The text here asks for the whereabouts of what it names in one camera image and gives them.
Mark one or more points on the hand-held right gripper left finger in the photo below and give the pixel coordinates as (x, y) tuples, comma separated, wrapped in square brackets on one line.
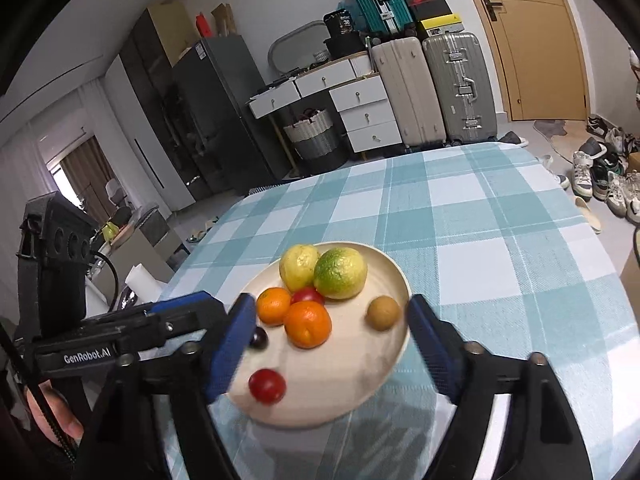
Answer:
[(232, 345)]

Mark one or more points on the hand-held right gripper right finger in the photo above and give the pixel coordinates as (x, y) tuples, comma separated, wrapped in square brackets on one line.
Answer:
[(430, 345)]

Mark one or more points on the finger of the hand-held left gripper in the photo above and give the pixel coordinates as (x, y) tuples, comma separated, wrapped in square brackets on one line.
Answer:
[(190, 320)]

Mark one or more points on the dark purple grape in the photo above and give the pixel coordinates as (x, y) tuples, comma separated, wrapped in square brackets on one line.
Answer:
[(259, 339)]

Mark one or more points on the red cherry tomato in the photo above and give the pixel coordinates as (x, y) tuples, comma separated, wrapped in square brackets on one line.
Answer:
[(307, 296), (267, 385)]

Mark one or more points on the small orange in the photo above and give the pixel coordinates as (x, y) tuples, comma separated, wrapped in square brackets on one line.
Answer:
[(272, 305)]

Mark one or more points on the brown kiwi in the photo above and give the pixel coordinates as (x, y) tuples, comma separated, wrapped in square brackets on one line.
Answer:
[(382, 313)]

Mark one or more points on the large orange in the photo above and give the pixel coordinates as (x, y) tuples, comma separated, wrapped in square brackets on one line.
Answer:
[(307, 325)]

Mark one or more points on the cream round plate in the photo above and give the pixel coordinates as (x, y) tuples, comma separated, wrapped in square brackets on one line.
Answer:
[(340, 375)]

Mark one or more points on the person's left hand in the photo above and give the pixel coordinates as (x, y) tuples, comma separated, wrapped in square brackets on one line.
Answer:
[(55, 415)]

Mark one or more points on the white paper towel roll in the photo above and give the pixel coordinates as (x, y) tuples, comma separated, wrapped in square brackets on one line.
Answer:
[(142, 282)]

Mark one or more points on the yellow green bag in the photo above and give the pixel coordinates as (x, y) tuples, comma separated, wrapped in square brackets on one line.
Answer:
[(110, 231)]

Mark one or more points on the beige low table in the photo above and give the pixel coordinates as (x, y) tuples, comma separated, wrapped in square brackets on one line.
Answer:
[(145, 260)]

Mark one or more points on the grey cabinet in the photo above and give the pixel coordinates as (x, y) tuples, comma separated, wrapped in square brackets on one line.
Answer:
[(160, 232)]

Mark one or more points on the grey white chair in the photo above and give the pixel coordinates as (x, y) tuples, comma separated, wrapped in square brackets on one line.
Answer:
[(116, 200)]

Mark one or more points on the white curtain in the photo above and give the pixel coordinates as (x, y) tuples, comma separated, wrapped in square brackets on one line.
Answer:
[(25, 175)]

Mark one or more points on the brown curtain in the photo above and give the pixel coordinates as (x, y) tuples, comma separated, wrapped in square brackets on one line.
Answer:
[(87, 170)]

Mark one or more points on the green yellow lemon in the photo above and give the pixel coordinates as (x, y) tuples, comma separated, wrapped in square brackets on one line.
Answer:
[(342, 272)]

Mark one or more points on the blue white checked tablecloth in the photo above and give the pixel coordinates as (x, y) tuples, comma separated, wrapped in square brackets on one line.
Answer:
[(475, 240)]

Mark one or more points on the white wardrobe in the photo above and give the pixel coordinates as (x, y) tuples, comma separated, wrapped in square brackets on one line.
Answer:
[(140, 150)]

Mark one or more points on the black white striped rug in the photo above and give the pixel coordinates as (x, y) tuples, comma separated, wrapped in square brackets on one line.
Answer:
[(260, 189)]

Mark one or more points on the person's black jacket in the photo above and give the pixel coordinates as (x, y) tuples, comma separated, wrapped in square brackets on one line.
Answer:
[(20, 455)]

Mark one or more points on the dark glass wardrobe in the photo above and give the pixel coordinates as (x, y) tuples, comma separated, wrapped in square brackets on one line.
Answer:
[(160, 110)]

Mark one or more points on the beige slipper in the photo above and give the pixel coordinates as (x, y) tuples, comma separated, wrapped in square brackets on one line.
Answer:
[(589, 216)]

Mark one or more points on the beige furniture piece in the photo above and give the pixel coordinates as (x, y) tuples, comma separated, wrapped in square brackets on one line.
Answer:
[(631, 280)]

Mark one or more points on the dark grey refrigerator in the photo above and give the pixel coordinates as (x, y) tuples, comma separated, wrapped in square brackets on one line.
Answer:
[(220, 110)]

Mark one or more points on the grey white laundry basket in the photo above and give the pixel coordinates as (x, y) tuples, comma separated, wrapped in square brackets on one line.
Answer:
[(315, 145)]

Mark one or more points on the grey slipper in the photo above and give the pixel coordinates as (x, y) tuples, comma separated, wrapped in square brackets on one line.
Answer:
[(512, 139)]

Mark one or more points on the white drawer cabinet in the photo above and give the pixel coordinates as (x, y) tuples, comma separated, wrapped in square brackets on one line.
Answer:
[(370, 125)]

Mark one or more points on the pile of sneakers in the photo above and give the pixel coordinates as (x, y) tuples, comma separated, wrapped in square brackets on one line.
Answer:
[(600, 175)]

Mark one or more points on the grey door mat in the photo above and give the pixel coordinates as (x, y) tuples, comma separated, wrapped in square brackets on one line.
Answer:
[(555, 132)]

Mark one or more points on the beige suitcase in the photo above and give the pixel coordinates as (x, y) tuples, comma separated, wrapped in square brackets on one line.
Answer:
[(410, 95)]

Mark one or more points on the silver suitcase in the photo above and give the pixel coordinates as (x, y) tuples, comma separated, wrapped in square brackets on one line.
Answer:
[(457, 85)]

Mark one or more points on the white dressing table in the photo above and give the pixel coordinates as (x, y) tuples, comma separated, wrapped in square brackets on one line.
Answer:
[(315, 80)]

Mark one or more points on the red bag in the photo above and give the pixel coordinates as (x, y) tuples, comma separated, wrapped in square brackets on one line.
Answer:
[(202, 25)]

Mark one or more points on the oval mirror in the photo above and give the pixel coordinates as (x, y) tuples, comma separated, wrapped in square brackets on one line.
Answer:
[(295, 45)]

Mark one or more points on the brown cardboard pieces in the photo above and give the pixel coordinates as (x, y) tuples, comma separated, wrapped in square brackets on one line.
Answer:
[(223, 20)]

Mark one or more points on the tan wooden door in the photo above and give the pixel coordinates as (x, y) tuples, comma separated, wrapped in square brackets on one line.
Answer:
[(540, 60)]

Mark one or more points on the yellow black shoe box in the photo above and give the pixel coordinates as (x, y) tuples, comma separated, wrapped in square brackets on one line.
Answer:
[(440, 26)]

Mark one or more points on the black printed box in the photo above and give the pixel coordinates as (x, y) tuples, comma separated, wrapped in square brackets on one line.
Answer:
[(340, 22)]

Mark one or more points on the plain black shoe box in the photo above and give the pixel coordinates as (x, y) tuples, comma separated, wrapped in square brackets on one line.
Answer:
[(432, 11)]

